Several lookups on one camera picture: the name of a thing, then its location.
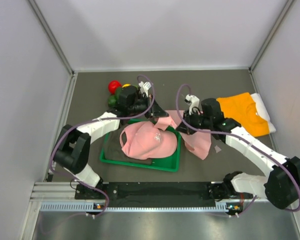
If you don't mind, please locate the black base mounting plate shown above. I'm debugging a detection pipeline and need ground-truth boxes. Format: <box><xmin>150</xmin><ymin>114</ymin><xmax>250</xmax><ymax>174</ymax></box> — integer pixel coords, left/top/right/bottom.
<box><xmin>74</xmin><ymin>181</ymin><xmax>231</xmax><ymax>201</ymax></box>

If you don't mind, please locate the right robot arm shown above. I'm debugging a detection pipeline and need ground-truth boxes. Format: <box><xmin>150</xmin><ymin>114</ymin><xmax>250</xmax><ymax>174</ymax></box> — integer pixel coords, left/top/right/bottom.
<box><xmin>177</xmin><ymin>94</ymin><xmax>300</xmax><ymax>211</ymax></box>

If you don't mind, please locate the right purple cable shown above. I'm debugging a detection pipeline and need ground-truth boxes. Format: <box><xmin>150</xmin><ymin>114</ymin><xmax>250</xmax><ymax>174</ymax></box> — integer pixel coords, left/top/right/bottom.
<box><xmin>176</xmin><ymin>83</ymin><xmax>300</xmax><ymax>218</ymax></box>

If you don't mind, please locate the pink plastic bag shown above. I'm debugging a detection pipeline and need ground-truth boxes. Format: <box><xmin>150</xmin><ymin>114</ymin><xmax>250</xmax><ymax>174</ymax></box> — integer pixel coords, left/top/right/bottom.
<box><xmin>155</xmin><ymin>110</ymin><xmax>212</xmax><ymax>160</ymax></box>

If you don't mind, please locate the grey slotted cable duct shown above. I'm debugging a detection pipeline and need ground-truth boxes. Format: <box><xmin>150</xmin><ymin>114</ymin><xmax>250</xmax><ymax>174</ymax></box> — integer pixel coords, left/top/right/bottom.
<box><xmin>40</xmin><ymin>202</ymin><xmax>242</xmax><ymax>213</ymax></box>

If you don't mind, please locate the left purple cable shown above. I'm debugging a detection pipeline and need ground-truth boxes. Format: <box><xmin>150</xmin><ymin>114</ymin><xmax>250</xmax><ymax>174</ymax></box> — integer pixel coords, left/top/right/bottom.
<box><xmin>49</xmin><ymin>74</ymin><xmax>156</xmax><ymax>218</ymax></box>

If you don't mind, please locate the red tomato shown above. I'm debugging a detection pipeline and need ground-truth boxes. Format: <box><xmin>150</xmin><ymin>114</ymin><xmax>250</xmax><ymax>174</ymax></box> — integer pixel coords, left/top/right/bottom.
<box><xmin>107</xmin><ymin>80</ymin><xmax>122</xmax><ymax>95</ymax></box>

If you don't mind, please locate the green avocado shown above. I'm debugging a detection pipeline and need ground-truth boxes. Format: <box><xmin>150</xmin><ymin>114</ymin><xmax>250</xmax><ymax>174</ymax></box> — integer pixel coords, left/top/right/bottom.
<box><xmin>114</xmin><ymin>87</ymin><xmax>123</xmax><ymax>99</ymax></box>

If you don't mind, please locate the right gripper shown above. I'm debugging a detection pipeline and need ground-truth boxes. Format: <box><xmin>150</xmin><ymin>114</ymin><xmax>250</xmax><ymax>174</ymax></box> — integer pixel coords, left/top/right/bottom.
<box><xmin>176</xmin><ymin>108</ymin><xmax>213</xmax><ymax>136</ymax></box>

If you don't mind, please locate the pink baseball cap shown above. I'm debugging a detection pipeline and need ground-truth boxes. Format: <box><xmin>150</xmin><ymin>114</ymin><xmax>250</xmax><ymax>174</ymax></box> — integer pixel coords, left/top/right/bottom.
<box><xmin>119</xmin><ymin>121</ymin><xmax>178</xmax><ymax>160</ymax></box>

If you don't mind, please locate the orange folded t-shirt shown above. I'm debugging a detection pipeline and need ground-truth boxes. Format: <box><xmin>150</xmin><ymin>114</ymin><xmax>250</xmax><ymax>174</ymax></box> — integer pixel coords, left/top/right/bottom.
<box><xmin>216</xmin><ymin>92</ymin><xmax>271</xmax><ymax>137</ymax></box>

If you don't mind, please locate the white folded cloth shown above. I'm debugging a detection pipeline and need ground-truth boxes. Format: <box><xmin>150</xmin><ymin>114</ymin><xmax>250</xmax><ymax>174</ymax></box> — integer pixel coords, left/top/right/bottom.
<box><xmin>250</xmin><ymin>93</ymin><xmax>276</xmax><ymax>134</ymax></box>

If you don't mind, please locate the dark olive folded cloth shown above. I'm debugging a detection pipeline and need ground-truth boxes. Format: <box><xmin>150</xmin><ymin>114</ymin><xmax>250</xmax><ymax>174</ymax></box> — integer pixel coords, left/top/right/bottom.
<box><xmin>103</xmin><ymin>128</ymin><xmax>153</xmax><ymax>166</ymax></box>

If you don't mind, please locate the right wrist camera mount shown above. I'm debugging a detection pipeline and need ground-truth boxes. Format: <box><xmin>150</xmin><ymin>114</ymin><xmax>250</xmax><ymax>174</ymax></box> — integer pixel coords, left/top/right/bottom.
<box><xmin>184</xmin><ymin>94</ymin><xmax>200</xmax><ymax>115</ymax></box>

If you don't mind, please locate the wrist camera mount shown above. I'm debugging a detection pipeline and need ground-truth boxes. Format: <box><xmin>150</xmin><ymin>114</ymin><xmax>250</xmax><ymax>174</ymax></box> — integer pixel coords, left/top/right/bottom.
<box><xmin>184</xmin><ymin>94</ymin><xmax>200</xmax><ymax>115</ymax></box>
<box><xmin>138</xmin><ymin>81</ymin><xmax>152</xmax><ymax>97</ymax></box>

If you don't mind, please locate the purple cable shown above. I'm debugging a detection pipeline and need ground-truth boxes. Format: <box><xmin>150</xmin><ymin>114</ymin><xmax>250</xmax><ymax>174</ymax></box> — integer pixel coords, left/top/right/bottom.
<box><xmin>176</xmin><ymin>83</ymin><xmax>300</xmax><ymax>218</ymax></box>
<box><xmin>49</xmin><ymin>74</ymin><xmax>156</xmax><ymax>218</ymax></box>

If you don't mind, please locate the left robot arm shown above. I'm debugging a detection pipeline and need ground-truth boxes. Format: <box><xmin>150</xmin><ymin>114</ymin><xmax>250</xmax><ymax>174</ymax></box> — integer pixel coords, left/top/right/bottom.
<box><xmin>51</xmin><ymin>85</ymin><xmax>169</xmax><ymax>199</ymax></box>

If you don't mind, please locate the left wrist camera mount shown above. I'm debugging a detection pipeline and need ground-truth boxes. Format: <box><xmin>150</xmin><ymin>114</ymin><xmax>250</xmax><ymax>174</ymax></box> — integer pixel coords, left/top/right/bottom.
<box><xmin>138</xmin><ymin>81</ymin><xmax>152</xmax><ymax>97</ymax></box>

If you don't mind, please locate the aluminium frame rail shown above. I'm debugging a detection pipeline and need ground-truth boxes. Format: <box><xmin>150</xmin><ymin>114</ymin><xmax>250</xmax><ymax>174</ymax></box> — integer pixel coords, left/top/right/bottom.
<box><xmin>29</xmin><ymin>181</ymin><xmax>300</xmax><ymax>201</ymax></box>

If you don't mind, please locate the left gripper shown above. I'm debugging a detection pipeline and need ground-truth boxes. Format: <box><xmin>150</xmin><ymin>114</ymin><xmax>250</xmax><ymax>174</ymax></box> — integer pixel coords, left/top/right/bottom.
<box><xmin>127</xmin><ymin>93</ymin><xmax>169</xmax><ymax>119</ymax></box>

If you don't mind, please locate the yellow lemon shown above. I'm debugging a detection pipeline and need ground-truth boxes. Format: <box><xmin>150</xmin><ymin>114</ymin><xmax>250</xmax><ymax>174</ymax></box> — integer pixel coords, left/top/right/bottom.
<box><xmin>122</xmin><ymin>83</ymin><xmax>131</xmax><ymax>88</ymax></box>

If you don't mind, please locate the green plastic tray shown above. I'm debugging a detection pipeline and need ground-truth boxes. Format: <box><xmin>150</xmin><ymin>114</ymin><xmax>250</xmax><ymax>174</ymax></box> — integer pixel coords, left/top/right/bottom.
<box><xmin>99</xmin><ymin>119</ymin><xmax>181</xmax><ymax>172</ymax></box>

